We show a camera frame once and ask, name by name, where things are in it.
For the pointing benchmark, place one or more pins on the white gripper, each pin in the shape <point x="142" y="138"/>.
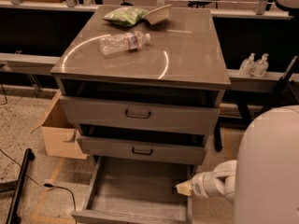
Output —
<point x="198" y="187"/>

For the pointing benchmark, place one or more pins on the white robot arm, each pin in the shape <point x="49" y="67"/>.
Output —
<point x="263" y="181"/>

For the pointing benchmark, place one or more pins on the grey middle drawer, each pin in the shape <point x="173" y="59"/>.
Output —
<point x="141" y="150"/>

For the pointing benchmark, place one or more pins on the grey drawer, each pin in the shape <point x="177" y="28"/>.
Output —
<point x="135" y="192"/>
<point x="148" y="117"/>
<point x="141" y="150"/>

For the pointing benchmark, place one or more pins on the grey bottom drawer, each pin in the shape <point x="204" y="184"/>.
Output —
<point x="135" y="192"/>

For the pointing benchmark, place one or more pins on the grey top drawer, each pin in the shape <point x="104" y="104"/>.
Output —
<point x="148" y="117"/>

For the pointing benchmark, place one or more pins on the grey drawer cabinet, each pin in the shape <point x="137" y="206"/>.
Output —
<point x="182" y="65"/>

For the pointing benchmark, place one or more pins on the cardboard box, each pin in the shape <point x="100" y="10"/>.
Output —
<point x="60" y="137"/>

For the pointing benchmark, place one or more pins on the left sanitizer pump bottle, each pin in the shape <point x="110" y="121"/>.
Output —
<point x="247" y="66"/>

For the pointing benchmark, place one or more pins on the sanitizer pump bottle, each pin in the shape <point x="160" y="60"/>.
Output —
<point x="260" y="66"/>
<point x="247" y="66"/>

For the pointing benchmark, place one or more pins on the right sanitizer pump bottle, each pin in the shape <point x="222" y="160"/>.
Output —
<point x="260" y="66"/>

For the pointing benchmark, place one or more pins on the clear plastic water bottle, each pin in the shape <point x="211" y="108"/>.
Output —
<point x="123" y="42"/>

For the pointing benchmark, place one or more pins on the black floor stand leg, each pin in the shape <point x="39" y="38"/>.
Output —
<point x="16" y="187"/>

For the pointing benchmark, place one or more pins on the white bowl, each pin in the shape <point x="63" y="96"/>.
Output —
<point x="158" y="15"/>

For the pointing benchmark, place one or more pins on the green chip bag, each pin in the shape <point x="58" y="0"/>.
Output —
<point x="126" y="16"/>

